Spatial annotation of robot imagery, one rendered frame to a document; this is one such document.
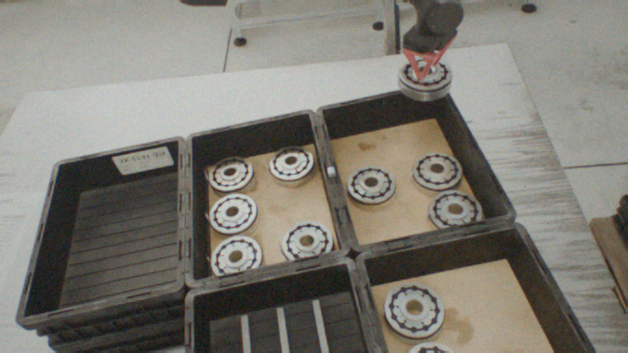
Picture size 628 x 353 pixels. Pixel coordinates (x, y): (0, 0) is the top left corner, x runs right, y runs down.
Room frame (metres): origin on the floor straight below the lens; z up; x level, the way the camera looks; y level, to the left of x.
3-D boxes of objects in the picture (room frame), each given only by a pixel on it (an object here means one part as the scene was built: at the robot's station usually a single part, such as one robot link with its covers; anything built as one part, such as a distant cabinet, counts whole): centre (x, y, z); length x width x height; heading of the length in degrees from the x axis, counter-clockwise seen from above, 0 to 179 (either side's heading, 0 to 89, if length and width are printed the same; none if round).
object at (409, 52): (0.76, -0.27, 1.09); 0.07 x 0.07 x 0.09; 43
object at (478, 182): (0.66, -0.20, 0.87); 0.40 x 0.30 x 0.11; 0
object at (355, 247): (0.66, -0.20, 0.92); 0.40 x 0.30 x 0.02; 0
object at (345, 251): (0.66, 0.10, 0.92); 0.40 x 0.30 x 0.02; 0
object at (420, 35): (0.77, -0.28, 1.16); 0.10 x 0.07 x 0.07; 133
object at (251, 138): (0.66, 0.10, 0.87); 0.40 x 0.30 x 0.11; 0
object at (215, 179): (0.77, 0.16, 0.86); 0.10 x 0.10 x 0.01
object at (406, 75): (0.77, -0.28, 1.04); 0.10 x 0.10 x 0.01
